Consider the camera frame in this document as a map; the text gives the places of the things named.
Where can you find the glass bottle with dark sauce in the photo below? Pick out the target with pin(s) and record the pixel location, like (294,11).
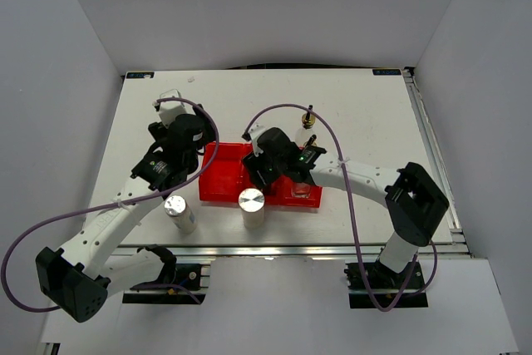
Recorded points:
(305,131)

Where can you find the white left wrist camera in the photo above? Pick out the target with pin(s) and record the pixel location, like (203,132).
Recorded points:
(170,105)

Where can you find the aluminium side rail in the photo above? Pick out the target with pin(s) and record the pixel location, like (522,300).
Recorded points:
(458,247)

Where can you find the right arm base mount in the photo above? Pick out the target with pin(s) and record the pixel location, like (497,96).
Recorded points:
(385,287)

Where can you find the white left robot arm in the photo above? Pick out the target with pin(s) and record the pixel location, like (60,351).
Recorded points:
(79,276)

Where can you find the clear glass bottle gold spout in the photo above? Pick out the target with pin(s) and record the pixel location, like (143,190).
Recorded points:
(302,190)

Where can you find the blue right corner sticker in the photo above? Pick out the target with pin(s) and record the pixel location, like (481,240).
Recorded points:
(386,72)

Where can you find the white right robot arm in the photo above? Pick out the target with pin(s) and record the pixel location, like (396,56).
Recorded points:
(414,201)

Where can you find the silver-lid white shaker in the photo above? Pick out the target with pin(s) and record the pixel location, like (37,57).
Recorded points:
(180,213)

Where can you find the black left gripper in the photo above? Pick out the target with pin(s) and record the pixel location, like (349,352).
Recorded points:
(208,131)

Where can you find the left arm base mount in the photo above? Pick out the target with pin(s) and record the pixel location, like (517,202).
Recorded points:
(177,283)

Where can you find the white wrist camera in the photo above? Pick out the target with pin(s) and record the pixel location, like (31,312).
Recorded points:
(170,105)
(252,134)

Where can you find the silver-top white cylinder canister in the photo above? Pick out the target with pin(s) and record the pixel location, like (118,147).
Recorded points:
(251,203)

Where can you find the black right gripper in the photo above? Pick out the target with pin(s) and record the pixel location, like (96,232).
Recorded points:
(254,164)

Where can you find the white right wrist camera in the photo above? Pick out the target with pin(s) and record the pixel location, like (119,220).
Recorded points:
(252,134)

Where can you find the red three-compartment tray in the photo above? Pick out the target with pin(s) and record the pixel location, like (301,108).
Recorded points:
(226,178)

